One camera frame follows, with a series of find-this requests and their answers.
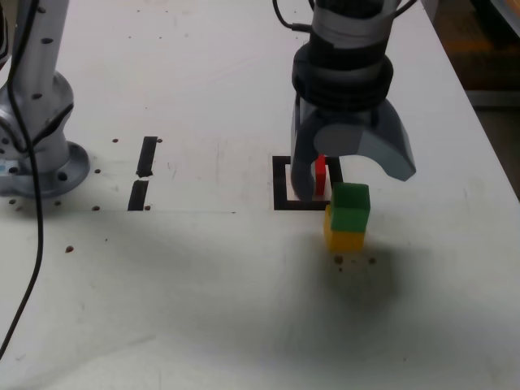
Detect green cube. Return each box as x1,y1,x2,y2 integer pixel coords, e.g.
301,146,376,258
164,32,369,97
329,182,371,233

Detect yellow cube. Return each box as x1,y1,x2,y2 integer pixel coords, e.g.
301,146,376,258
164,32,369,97
323,205,366,252

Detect long black hanging cable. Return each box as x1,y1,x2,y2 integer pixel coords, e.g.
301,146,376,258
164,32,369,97
0,0,44,353

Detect black tape square outline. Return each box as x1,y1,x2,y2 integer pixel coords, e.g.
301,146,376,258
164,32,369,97
271,155,345,211

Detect red cube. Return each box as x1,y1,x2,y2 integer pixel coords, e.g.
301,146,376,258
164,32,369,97
314,154,328,196

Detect black tape strip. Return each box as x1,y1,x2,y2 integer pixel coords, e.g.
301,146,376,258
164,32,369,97
127,136,158,212

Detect short black looped cable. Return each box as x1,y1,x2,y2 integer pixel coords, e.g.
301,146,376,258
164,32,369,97
271,0,419,32

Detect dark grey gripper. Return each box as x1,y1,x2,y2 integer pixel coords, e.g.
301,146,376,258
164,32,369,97
289,95,418,202

